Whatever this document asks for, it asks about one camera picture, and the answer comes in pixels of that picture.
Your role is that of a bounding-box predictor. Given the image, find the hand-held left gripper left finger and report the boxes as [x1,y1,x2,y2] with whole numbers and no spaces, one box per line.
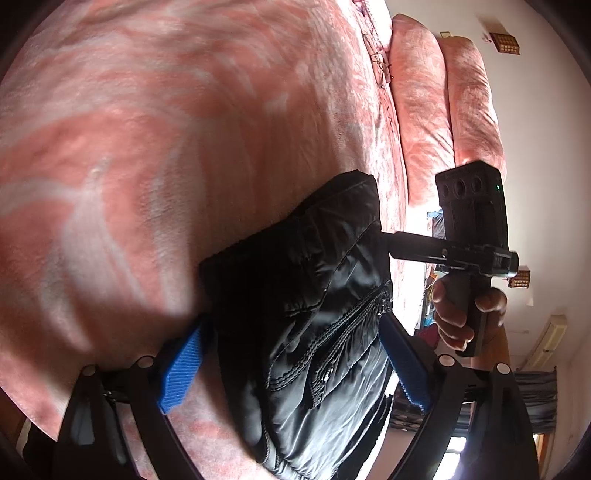
[58,323,206,480]

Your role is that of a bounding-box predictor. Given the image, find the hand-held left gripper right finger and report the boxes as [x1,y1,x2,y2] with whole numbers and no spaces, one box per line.
[379,314,542,480]

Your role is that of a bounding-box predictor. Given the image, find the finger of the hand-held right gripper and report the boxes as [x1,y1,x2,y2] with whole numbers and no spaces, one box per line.
[382,231,447,267]

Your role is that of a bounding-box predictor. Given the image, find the black quilted pants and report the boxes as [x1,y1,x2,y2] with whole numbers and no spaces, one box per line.
[199,170,399,480]

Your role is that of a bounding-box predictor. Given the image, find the person's right hand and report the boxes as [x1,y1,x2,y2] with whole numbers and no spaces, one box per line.
[431,278,509,352]

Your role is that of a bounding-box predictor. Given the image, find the window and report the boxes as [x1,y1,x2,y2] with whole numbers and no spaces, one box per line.
[445,434,490,464]

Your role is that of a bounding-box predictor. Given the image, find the dark patterned curtain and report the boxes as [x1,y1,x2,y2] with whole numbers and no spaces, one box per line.
[462,368,560,437]

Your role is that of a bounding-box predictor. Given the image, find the eyeglasses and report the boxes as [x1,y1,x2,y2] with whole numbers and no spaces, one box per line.
[362,34,394,86]

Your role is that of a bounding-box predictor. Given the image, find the bed with pink sheet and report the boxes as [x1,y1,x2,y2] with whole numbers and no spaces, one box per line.
[0,0,435,480]

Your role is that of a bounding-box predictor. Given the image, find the cream wall air conditioner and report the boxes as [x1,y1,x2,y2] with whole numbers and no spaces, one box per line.
[521,314,570,371]

